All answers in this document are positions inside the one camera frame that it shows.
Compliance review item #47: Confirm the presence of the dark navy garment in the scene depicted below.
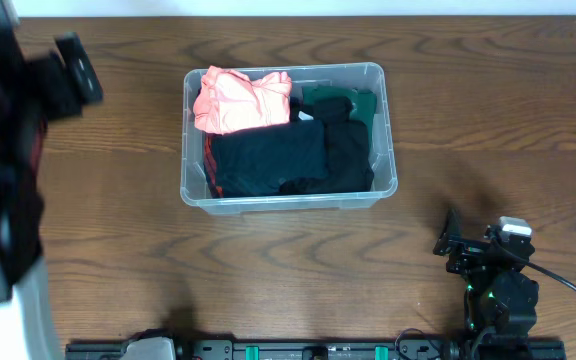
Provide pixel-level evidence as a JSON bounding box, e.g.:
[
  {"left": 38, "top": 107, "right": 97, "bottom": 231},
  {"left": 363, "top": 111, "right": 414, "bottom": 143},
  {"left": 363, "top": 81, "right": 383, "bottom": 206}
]
[{"left": 211, "top": 120, "right": 328, "bottom": 198}]

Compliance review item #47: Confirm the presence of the red navy plaid garment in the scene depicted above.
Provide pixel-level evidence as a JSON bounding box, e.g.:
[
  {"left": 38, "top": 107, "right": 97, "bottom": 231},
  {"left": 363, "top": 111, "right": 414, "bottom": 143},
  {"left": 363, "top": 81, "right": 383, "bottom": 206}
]
[{"left": 203, "top": 133, "right": 224, "bottom": 198}]

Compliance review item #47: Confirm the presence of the clear plastic storage container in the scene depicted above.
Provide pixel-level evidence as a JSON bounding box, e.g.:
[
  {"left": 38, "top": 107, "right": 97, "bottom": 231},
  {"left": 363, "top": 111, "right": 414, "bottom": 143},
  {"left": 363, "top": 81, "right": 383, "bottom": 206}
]
[{"left": 179, "top": 62, "right": 399, "bottom": 215}]

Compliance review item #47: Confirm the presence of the pink orange garment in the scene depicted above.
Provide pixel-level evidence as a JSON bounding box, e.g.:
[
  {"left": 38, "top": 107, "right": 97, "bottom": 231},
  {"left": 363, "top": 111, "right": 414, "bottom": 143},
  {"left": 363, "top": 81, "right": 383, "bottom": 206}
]
[{"left": 193, "top": 66, "right": 292, "bottom": 135}]

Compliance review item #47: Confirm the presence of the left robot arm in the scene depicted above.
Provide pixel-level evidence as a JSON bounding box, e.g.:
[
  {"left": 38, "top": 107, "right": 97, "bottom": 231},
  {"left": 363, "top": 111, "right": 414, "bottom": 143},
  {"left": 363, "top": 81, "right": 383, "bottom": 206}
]
[{"left": 0, "top": 0, "right": 178, "bottom": 359}]

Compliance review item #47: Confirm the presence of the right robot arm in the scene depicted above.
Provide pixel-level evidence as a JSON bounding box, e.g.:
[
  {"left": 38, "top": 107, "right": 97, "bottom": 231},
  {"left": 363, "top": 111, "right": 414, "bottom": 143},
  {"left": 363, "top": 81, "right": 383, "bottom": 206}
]
[{"left": 433, "top": 209, "right": 539, "bottom": 359}]

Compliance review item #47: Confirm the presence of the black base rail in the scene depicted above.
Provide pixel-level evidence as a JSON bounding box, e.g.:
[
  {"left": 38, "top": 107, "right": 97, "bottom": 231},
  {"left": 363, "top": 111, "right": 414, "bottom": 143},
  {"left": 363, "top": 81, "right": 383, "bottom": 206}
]
[{"left": 64, "top": 338, "right": 567, "bottom": 360}]

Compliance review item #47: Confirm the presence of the green garment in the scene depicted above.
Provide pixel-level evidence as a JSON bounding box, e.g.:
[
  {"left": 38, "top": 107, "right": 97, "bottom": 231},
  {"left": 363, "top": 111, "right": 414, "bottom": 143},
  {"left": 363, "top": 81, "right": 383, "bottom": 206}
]
[{"left": 302, "top": 85, "right": 377, "bottom": 140}]

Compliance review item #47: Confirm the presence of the black garment with white tag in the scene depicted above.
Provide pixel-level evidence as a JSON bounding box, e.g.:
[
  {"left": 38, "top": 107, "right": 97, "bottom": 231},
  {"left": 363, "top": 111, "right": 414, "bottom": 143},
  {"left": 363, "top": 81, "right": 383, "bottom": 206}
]
[{"left": 280, "top": 97, "right": 374, "bottom": 195}]

